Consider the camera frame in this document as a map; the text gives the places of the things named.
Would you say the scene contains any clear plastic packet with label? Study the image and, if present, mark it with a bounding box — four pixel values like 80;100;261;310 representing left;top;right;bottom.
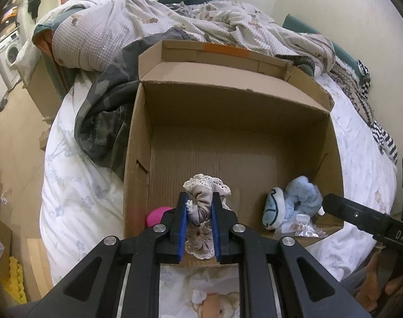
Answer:
274;214;327;239

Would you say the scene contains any pink rubber duck toy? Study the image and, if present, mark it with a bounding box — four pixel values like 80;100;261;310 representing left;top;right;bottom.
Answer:
145;206;172;228

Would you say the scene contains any white washing machine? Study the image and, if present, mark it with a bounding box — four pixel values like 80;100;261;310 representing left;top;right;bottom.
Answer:
0;27;23;91

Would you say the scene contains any checkered bear print duvet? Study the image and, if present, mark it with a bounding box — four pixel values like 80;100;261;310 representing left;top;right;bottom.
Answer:
15;0;337;73

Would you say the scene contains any white floral bed sheet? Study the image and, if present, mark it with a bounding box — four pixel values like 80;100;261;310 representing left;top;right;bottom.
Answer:
40;73;397;317

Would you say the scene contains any person's right hand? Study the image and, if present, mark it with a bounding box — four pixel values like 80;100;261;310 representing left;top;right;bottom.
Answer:
355;249;403;317

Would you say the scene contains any teal pillow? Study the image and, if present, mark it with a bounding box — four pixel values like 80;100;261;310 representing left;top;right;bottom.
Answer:
282;14;371;86

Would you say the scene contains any camouflage jacket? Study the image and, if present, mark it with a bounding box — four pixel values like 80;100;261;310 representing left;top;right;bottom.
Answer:
74;27;196;179

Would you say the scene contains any open cardboard box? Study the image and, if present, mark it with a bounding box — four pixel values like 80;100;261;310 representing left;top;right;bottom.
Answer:
123;40;344;238

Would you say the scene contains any patterned knit blanket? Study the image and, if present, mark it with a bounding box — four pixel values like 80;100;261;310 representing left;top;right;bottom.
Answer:
329;57;398;165

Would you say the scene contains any yellow foam piece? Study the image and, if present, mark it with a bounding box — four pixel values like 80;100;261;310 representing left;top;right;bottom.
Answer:
1;256;28;304

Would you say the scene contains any light blue plush toy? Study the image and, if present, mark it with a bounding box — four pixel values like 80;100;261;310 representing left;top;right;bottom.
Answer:
262;175;325;231

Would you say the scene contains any beige lace scrunchie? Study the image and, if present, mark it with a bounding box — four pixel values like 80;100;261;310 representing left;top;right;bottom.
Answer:
183;174;231;260

